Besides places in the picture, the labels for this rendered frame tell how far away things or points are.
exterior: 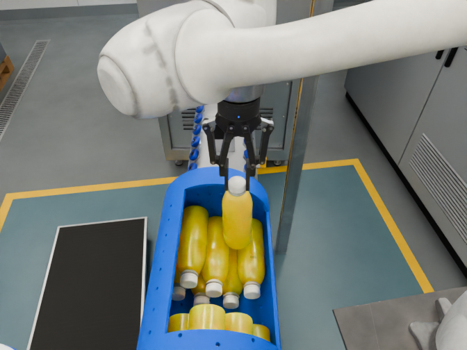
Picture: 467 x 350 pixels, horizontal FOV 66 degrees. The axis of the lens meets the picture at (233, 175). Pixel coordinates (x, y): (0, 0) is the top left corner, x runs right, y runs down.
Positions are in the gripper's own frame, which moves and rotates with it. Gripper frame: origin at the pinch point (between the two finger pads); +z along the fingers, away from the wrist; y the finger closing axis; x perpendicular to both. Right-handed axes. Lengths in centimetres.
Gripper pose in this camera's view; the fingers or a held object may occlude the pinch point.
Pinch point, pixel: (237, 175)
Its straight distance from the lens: 75.6
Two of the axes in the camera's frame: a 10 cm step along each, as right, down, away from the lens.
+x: -0.1, 7.1, -7.1
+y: -10.0, -0.1, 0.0
